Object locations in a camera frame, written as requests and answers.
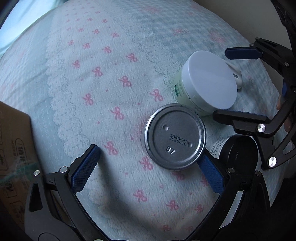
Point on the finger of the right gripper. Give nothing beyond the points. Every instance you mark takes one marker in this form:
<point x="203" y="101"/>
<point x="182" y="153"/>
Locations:
<point x="263" y="130"/>
<point x="278" y="57"/>

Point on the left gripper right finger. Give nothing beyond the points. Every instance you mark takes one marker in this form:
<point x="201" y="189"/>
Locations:
<point x="253" y="207"/>

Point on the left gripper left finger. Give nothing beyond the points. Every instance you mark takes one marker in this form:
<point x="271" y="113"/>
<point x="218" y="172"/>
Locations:
<point x="53" y="211"/>

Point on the black cosmetic jar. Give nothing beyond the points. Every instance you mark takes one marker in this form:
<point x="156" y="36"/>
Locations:
<point x="238" y="152"/>

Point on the white earbuds case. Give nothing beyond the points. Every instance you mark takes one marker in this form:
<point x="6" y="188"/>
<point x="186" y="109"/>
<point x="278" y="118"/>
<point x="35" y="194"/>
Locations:
<point x="236" y="73"/>

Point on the white lid green jar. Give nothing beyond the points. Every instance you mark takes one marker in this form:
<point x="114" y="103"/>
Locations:
<point x="205" y="83"/>

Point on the silver tin can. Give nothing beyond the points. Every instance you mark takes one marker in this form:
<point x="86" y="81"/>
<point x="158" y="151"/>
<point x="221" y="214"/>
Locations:
<point x="174" y="137"/>

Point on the person's right hand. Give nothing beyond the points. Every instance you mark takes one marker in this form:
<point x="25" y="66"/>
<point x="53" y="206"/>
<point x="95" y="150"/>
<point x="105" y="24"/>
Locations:
<point x="280" y="102"/>

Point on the open cardboard box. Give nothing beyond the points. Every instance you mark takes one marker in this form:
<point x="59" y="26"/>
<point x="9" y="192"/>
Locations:
<point x="18" y="161"/>

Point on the light blue hanging sheet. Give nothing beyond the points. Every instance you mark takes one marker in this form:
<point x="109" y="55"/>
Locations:
<point x="22" y="15"/>

